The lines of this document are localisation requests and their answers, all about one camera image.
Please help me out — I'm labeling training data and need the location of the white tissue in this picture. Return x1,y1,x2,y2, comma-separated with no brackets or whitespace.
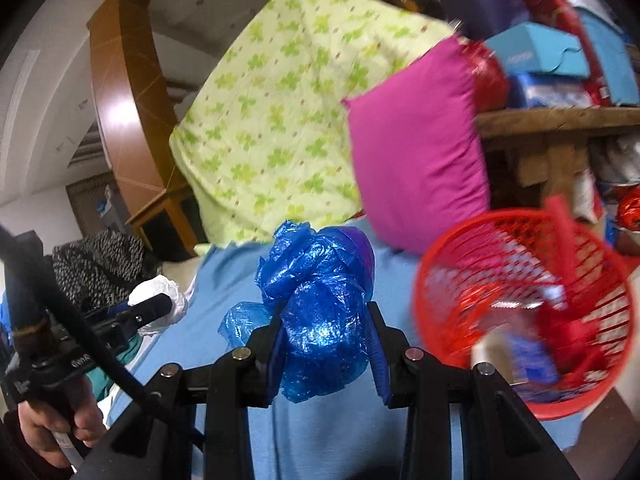
127,275,190,337

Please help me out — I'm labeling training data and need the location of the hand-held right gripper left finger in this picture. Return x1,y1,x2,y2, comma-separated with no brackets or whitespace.
75,316,288,480

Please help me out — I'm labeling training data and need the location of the blue plastic bag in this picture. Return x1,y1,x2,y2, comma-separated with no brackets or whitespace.
218,220,376,403

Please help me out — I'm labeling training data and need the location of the blue white printed packet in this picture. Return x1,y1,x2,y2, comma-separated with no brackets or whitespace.
510,72,601,110

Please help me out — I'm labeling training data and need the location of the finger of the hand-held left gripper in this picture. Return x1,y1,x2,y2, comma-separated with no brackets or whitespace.
132,292,174,328

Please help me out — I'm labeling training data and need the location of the black white dotted garment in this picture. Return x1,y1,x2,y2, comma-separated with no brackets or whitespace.
51,230,158,311

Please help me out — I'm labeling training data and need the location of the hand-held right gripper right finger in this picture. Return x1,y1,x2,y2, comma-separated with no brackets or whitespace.
366,301,581,480

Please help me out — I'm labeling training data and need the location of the round wooden table shelf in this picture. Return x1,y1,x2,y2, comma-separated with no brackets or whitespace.
475,107,640,188

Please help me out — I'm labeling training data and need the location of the person's left hand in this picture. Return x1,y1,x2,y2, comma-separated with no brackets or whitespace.
17,376,109,469

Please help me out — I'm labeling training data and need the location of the red mesh basket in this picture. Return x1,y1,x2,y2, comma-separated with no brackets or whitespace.
414,195,632,421

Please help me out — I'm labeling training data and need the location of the shiny red bag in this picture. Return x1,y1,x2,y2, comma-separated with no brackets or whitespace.
460,40,511,111

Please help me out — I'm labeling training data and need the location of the magenta pillow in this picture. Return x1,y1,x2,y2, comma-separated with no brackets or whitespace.
342,35,493,256

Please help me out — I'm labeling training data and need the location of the light blue box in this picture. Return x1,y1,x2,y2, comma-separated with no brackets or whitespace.
575,10,640,106

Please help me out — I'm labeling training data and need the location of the green clover print blanket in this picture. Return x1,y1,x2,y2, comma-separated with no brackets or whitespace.
169,0,453,248

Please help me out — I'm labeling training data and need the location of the blue cardboard box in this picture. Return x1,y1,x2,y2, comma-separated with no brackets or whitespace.
482,22,591,78

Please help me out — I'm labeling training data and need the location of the teal garment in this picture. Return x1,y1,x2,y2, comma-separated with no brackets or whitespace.
82,332,143,398

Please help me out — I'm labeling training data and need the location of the light blue bed sheet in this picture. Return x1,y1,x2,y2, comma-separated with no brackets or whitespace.
107,215,586,480

